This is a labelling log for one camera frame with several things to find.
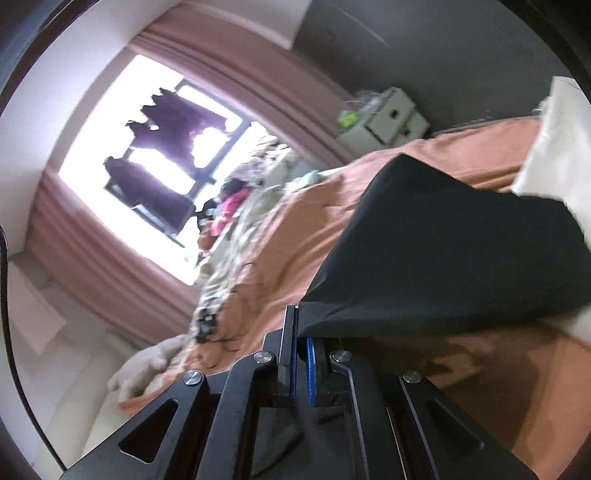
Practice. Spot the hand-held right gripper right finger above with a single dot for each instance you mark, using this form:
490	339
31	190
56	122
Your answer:
313	369

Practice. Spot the cream cloth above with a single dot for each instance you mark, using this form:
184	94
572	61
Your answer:
554	138

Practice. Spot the bright window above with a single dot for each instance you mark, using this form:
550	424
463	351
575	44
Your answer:
152	152

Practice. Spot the dark hanging garment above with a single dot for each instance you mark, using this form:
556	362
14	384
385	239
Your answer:
178	124
143	189

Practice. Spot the white drawer box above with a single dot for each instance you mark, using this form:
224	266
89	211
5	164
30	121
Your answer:
392	120

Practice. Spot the black garment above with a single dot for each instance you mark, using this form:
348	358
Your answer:
443	249

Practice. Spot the pink curtain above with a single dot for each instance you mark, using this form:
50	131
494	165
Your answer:
258	83

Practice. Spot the green packet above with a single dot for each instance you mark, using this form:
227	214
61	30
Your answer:
348	119

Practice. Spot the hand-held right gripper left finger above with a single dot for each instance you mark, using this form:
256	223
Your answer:
292	369

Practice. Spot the pile of pink clothes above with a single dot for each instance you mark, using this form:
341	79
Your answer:
228	203

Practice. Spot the orange bed sheet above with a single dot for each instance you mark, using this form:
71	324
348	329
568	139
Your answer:
295	240

